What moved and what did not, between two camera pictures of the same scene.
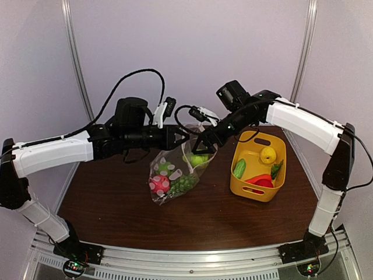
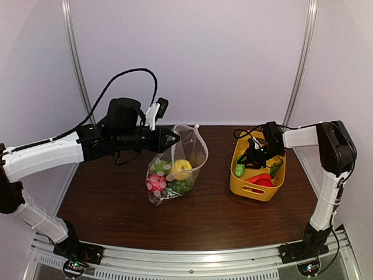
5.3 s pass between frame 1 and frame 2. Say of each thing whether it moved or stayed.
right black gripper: moved
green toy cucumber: stayed
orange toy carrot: stayed
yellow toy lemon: moved
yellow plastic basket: stayed
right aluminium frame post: stayed
